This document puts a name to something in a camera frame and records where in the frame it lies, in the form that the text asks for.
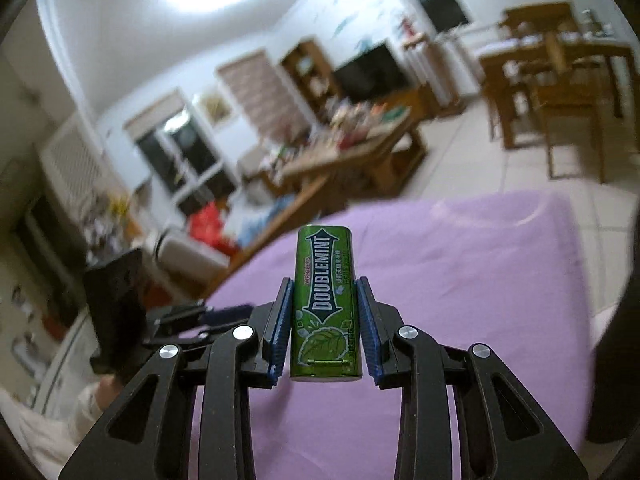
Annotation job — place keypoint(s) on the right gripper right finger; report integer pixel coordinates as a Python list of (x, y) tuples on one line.
[(462, 411)]

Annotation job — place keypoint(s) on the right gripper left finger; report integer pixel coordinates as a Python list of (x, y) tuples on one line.
[(186, 399)]

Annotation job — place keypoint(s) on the green gum pack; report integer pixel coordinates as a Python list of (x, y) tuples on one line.
[(325, 342)]

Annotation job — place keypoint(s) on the black trash bin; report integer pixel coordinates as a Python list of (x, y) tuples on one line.
[(615, 402)]

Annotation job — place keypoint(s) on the person's left hand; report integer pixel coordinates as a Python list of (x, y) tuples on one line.
[(108, 389)]

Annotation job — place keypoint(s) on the white sofa cushion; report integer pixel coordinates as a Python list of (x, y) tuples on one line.
[(178, 253)]

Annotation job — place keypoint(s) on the red cushion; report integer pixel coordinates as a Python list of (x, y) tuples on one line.
[(207, 226)]

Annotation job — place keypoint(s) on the small framed flower picture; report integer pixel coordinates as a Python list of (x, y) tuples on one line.
[(215, 106)]

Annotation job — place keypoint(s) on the wooden sofa armrest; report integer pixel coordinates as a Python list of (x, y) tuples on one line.
[(321, 197)]

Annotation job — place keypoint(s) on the pink roman blind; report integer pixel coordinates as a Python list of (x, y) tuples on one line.
[(264, 98)]

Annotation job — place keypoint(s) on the wooden coffee table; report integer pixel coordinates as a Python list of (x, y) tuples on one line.
[(387, 158)]

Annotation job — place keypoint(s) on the wooden bookshelf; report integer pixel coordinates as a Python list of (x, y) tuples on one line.
[(313, 75)]

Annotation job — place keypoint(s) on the wooden tv cabinet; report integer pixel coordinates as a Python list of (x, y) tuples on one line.
[(421, 101)]

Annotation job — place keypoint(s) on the black television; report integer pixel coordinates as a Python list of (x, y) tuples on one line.
[(371, 75)]

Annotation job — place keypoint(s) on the front wooden dining chair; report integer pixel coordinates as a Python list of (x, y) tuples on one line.
[(561, 84)]

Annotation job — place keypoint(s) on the wooden plant stand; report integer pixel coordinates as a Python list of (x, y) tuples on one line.
[(431, 68)]

